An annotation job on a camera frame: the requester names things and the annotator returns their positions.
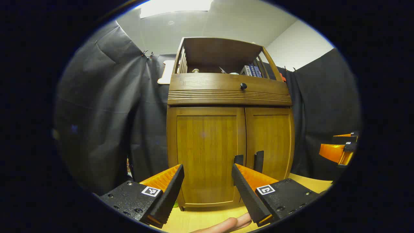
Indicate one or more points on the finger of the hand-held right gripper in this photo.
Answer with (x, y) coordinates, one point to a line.
(346, 139)
(331, 152)

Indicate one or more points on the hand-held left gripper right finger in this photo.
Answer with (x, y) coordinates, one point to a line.
(245, 194)

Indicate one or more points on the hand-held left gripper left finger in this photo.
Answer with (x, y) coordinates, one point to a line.
(171, 194)

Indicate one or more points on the wooden cabinet door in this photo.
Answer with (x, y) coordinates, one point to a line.
(271, 136)
(207, 145)

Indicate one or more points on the wooden double-door shoe cabinet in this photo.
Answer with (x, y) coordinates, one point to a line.
(210, 51)

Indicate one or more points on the wooden cabinet drawer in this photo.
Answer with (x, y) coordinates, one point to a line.
(207, 84)

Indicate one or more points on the black backdrop cloth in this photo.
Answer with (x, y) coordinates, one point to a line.
(106, 113)

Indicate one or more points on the black round drawer knob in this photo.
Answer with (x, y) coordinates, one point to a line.
(243, 86)

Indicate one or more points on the light blue book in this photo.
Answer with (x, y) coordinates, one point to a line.
(258, 72)

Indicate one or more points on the dark blue book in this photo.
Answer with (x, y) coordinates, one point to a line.
(253, 70)

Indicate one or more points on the ceiling light panel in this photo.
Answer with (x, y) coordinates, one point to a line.
(174, 7)

